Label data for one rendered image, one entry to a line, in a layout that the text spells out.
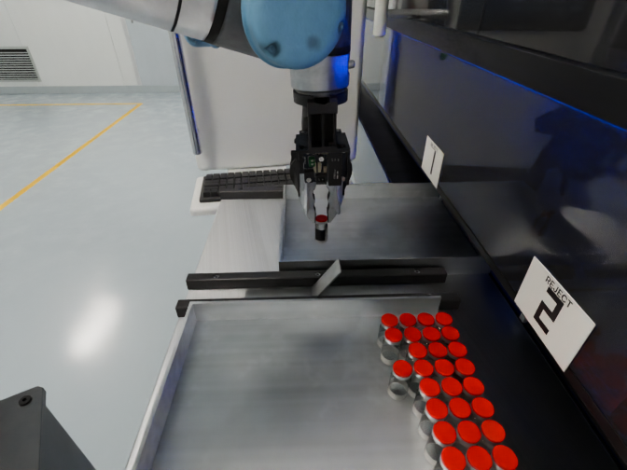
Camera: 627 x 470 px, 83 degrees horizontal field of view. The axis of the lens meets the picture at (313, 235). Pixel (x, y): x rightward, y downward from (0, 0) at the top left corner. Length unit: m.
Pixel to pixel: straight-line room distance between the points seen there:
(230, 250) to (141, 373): 1.09
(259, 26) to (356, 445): 0.38
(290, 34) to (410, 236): 0.48
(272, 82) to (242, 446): 0.88
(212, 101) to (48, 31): 5.52
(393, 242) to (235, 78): 0.64
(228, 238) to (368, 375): 0.36
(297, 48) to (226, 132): 0.83
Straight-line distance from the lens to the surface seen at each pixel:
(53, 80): 6.69
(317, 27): 0.28
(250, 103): 1.07
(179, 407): 0.46
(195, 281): 0.57
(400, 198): 0.81
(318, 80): 0.46
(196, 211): 0.95
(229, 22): 0.29
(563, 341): 0.38
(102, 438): 1.57
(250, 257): 0.62
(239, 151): 1.11
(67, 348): 1.90
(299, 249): 0.63
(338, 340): 0.49
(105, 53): 6.23
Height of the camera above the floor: 1.26
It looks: 35 degrees down
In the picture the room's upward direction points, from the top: straight up
